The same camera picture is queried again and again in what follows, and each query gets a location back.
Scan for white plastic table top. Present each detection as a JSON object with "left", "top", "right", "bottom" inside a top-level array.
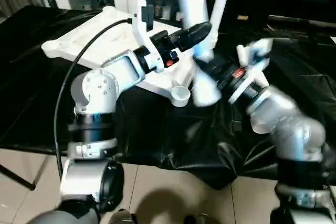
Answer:
[{"left": 40, "top": 5, "right": 218, "bottom": 108}]

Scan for black mat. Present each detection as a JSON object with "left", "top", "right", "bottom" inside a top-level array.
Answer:
[{"left": 0, "top": 5, "right": 336, "bottom": 190}]

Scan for black left robot foot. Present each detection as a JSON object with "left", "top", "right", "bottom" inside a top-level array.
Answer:
[{"left": 109, "top": 208, "right": 137, "bottom": 224}]

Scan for black slanted stand leg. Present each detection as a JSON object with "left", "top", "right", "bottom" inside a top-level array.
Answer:
[{"left": 0, "top": 165, "right": 36, "bottom": 191}]

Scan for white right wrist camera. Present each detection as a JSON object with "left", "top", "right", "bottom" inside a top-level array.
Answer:
[{"left": 228, "top": 38, "right": 274, "bottom": 104}]

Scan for black rail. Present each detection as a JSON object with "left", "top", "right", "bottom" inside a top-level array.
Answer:
[{"left": 267, "top": 15, "right": 336, "bottom": 30}]

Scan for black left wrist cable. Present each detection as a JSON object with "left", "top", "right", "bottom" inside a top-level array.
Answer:
[{"left": 54, "top": 18, "right": 133, "bottom": 180}]

